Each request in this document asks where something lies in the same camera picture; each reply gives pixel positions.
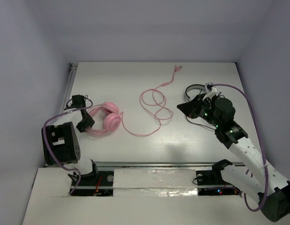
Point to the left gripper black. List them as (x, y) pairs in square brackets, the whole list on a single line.
[(83, 117)]

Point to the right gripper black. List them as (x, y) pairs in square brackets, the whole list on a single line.
[(192, 108)]

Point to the pink headphones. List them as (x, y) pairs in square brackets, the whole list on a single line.
[(111, 121)]

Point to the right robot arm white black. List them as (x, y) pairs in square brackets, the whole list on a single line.
[(267, 187)]

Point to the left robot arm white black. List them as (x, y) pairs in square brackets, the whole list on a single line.
[(60, 142)]

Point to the black white headphones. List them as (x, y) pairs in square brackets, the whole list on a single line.
[(193, 90)]

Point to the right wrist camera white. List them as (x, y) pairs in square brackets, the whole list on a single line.
[(210, 88)]

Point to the aluminium rail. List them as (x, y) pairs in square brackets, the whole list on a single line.
[(139, 165)]

